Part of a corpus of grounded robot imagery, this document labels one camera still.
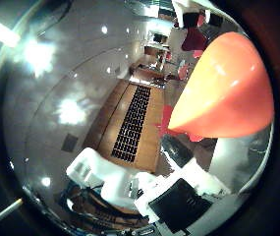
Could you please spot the white spray bottle orange sprayer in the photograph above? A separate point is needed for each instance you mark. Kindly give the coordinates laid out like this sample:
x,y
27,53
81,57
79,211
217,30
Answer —
x,y
224,95

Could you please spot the wooden panel with black grille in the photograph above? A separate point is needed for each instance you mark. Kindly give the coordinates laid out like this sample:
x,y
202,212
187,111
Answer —
x,y
129,124

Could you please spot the dark square ceiling vent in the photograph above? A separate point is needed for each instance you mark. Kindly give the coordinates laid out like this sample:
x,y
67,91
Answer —
x,y
69,143

